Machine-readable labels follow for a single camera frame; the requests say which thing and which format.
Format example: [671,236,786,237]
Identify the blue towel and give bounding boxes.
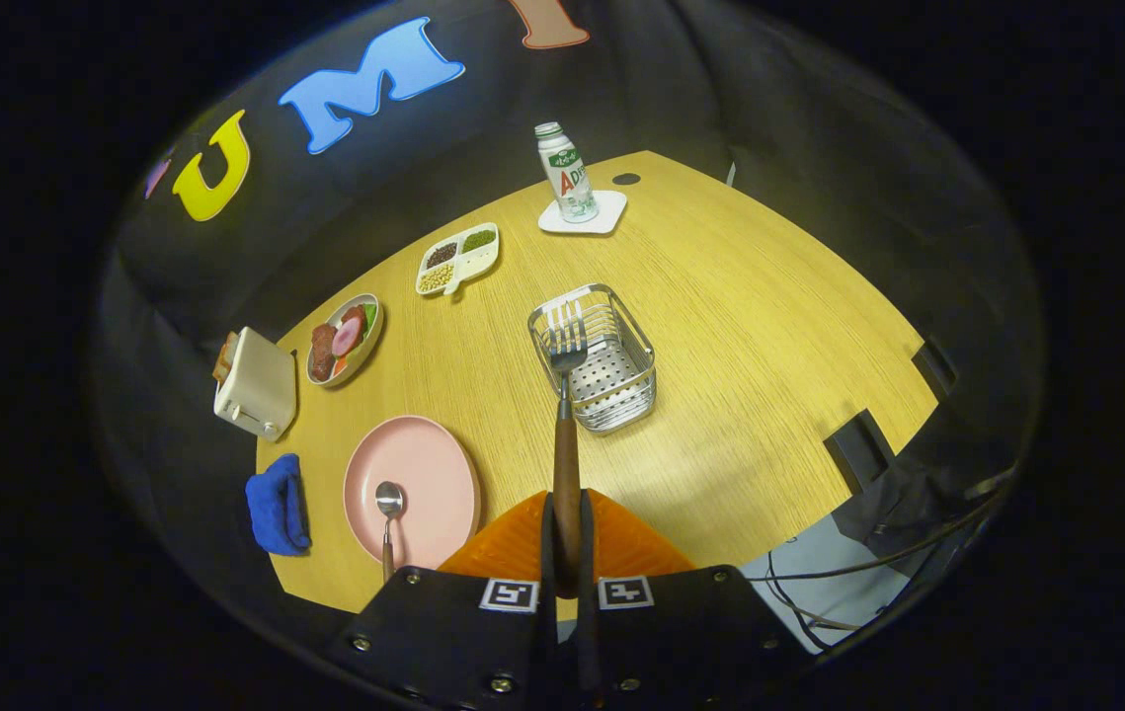
[245,453,312,557]

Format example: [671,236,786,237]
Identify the black cable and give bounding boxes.
[742,489,1003,584]

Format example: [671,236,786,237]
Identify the white divided dish with beans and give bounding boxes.
[415,222,501,297]

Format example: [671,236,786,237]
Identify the wooden-handled metal fork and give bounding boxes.
[544,301,590,598]

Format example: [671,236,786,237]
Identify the wooden-handled metal spoon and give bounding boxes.
[374,481,406,584]

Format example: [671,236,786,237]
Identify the black table clamp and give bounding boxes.
[913,336,958,401]
[824,410,894,495]

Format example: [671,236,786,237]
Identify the pink plate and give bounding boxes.
[343,415,482,572]

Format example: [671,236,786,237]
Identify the plate of meat and vegetables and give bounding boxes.
[305,292,385,388]

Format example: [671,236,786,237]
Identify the white toaster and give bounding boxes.
[213,326,298,442]

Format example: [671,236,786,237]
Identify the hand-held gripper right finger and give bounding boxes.
[577,489,815,711]

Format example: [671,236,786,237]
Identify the white drink bottle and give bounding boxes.
[534,121,600,224]

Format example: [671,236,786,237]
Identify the metal wire basket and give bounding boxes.
[527,283,658,435]

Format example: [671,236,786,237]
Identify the white square coaster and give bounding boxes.
[537,190,628,236]

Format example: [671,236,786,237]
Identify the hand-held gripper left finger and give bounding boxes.
[325,489,563,711]

